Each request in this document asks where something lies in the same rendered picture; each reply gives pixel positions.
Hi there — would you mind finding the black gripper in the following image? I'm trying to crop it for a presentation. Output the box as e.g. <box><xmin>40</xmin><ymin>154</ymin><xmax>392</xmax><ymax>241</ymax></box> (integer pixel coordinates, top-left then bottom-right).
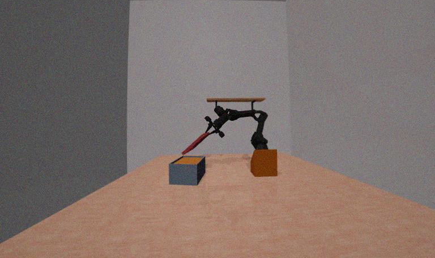
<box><xmin>204</xmin><ymin>116</ymin><xmax>225</xmax><ymax>138</ymax></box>

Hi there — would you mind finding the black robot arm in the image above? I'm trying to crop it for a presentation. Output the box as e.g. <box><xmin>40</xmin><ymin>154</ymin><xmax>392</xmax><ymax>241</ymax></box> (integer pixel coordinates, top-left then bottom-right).
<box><xmin>214</xmin><ymin>106</ymin><xmax>268</xmax><ymax>150</ymax></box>

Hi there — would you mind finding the red lid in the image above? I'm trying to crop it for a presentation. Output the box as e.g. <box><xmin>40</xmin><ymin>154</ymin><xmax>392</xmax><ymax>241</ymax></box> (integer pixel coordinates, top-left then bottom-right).
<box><xmin>181</xmin><ymin>132</ymin><xmax>209</xmax><ymax>155</ymax></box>

